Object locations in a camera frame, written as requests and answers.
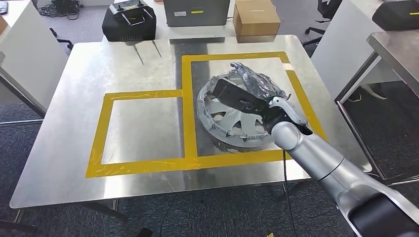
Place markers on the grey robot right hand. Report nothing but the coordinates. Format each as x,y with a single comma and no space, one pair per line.
255,83

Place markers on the silver plastic wheel hubcap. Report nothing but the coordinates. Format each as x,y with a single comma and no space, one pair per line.
229,109

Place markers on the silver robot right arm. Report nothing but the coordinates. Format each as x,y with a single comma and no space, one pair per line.
320,157

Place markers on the stainless steel workbench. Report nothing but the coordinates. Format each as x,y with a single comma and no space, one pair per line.
65,130

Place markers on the brown cardboard box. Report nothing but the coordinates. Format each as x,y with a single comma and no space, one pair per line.
2,23
257,18

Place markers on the yellow tape table marking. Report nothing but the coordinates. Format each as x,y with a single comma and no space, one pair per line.
186,114

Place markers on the grey equipment case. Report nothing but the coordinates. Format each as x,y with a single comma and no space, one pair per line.
196,13

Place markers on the white partition panel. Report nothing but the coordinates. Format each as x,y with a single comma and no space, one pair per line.
343,49
32,65

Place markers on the person's foot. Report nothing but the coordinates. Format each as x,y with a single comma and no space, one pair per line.
355,98
373,91

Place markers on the black office chair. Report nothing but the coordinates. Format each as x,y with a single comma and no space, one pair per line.
62,41
329,8

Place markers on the black equipment bag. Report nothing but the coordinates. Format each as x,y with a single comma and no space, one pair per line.
131,31
396,16

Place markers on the black remote controller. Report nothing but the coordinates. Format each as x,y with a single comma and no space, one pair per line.
131,9

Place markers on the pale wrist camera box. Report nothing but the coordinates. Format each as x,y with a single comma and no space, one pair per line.
288,109

